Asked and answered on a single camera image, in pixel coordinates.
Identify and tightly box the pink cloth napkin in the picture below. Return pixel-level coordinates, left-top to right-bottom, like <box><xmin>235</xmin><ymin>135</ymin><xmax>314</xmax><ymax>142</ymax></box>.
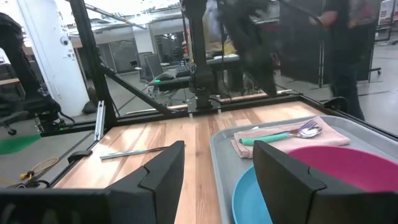
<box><xmin>230</xmin><ymin>116</ymin><xmax>351</xmax><ymax>160</ymax></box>

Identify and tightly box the iridescent fork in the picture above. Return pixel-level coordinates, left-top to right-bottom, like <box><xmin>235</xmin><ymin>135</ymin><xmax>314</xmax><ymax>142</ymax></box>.
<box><xmin>269</xmin><ymin>119</ymin><xmax>320</xmax><ymax>137</ymax></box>

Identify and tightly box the black aluminium frame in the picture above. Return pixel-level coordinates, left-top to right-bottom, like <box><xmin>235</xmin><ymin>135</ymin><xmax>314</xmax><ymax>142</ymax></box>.
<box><xmin>39</xmin><ymin>0</ymin><xmax>398</xmax><ymax>189</ymax></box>

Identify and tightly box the silver aluminium bracket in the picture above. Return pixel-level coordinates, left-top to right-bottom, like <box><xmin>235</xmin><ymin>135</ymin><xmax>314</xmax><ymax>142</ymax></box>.
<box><xmin>93</xmin><ymin>100</ymin><xmax>106</xmax><ymax>142</ymax></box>

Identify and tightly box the black desk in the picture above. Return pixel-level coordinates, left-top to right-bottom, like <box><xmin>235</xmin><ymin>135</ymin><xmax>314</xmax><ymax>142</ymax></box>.
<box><xmin>147</xmin><ymin>68</ymin><xmax>194</xmax><ymax>93</ymax></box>

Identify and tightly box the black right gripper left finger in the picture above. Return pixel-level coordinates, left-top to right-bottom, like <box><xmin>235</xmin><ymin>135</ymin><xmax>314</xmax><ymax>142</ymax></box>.
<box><xmin>0</xmin><ymin>140</ymin><xmax>186</xmax><ymax>224</ymax></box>

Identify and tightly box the grey office chair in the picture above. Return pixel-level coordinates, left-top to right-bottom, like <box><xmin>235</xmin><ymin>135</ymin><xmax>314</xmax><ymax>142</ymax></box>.
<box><xmin>135</xmin><ymin>51</ymin><xmax>166</xmax><ymax>82</ymax></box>

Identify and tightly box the black office chair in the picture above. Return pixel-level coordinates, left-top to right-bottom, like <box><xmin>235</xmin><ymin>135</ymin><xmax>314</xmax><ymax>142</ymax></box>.
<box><xmin>0</xmin><ymin>89</ymin><xmax>76</xmax><ymax>136</ymax></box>

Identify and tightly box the grey plastic tray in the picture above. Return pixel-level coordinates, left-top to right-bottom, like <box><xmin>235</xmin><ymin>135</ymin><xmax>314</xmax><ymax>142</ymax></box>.
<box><xmin>209</xmin><ymin>114</ymin><xmax>398</xmax><ymax>224</ymax></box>

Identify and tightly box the teal handled spoon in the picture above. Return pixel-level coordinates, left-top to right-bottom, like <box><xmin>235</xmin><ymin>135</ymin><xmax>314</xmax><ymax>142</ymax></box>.
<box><xmin>238</xmin><ymin>126</ymin><xmax>323</xmax><ymax>146</ymax></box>

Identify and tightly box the magenta bowl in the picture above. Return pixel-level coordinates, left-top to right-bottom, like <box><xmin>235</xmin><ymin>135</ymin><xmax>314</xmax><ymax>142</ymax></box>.
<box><xmin>287</xmin><ymin>145</ymin><xmax>398</xmax><ymax>194</ymax></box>

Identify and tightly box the yellow cable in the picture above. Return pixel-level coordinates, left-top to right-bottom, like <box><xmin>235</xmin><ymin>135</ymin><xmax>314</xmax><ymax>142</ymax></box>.
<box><xmin>19</xmin><ymin>156</ymin><xmax>60</xmax><ymax>181</ymax></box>

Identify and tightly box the iridescent handled knife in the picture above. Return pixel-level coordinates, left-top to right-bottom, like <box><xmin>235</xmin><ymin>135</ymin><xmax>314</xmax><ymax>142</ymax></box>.
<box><xmin>99</xmin><ymin>145</ymin><xmax>170</xmax><ymax>161</ymax></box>

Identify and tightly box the blue plate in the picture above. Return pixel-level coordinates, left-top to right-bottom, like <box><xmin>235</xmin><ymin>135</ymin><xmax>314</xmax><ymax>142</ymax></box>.
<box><xmin>231</xmin><ymin>164</ymin><xmax>274</xmax><ymax>224</ymax></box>

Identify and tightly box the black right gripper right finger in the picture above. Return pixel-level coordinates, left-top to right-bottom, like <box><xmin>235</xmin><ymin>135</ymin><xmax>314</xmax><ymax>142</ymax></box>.
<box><xmin>252</xmin><ymin>140</ymin><xmax>398</xmax><ymax>224</ymax></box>

